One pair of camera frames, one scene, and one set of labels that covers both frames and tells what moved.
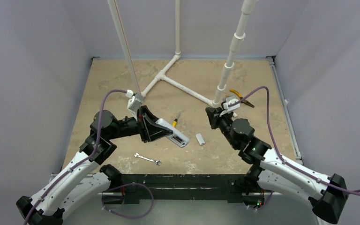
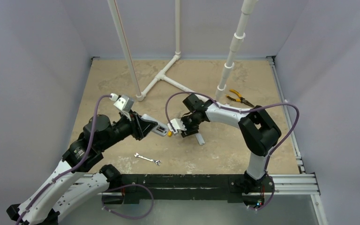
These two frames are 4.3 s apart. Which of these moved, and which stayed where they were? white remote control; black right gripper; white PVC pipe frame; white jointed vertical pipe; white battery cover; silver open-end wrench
Moved: white remote control; black right gripper
Stayed: silver open-end wrench; white PVC pipe frame; white jointed vertical pipe; white battery cover
